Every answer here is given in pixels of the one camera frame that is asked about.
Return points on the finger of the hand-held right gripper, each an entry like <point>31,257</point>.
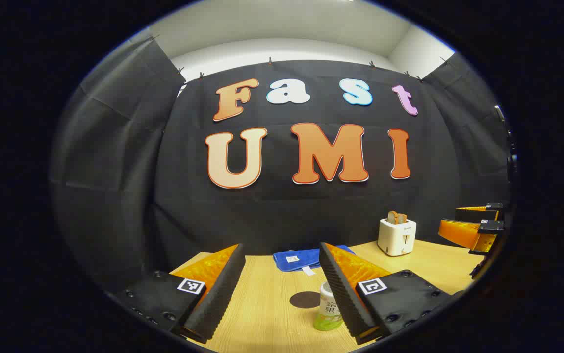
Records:
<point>458,233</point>
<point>473,215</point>

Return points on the blue towel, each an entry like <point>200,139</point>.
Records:
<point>296,259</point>

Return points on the clear water bottle green label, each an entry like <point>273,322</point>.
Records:
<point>326,314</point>

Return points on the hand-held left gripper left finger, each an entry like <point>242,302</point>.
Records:
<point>218,294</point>

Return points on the dark round coaster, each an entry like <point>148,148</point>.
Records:
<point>304,300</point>

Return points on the white toaster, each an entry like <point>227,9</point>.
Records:
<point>396,238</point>

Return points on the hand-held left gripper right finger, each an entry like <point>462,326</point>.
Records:
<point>341,294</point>

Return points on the toast slice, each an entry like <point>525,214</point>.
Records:
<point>393,217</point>
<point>402,218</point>

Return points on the black backdrop cloth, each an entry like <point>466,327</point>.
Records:
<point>287,215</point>

